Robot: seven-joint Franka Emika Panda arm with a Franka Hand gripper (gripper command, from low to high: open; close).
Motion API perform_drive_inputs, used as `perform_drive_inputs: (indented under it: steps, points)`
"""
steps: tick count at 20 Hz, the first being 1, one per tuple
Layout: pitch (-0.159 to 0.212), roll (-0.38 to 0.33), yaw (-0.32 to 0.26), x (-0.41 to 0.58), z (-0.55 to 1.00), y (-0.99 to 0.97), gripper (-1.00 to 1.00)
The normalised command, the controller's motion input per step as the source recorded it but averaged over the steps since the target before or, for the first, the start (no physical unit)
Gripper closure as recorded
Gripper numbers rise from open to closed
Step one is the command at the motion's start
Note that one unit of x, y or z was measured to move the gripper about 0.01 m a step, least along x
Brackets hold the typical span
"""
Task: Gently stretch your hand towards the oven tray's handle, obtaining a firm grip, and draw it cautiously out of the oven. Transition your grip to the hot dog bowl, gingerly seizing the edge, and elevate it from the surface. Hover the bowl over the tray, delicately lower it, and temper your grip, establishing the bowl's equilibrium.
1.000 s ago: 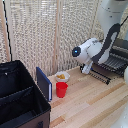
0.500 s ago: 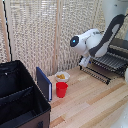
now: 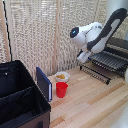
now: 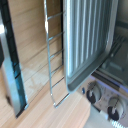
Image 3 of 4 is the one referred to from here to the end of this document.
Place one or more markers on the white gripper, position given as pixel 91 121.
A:
pixel 83 56

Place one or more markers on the ribbed metal oven tray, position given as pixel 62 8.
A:
pixel 110 60

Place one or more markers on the white black Franka arm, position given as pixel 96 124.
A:
pixel 88 35

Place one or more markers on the white bowl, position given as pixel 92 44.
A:
pixel 66 78

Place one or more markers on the yellow food pieces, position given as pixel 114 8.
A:
pixel 61 76

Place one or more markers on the red plastic cup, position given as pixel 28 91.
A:
pixel 61 90

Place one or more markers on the blue flat book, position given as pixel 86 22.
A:
pixel 43 83

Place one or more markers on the woven beige folding screen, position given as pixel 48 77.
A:
pixel 30 33

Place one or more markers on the black fabric storage box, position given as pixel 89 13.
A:
pixel 20 96

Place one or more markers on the thin black pole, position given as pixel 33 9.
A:
pixel 6 30

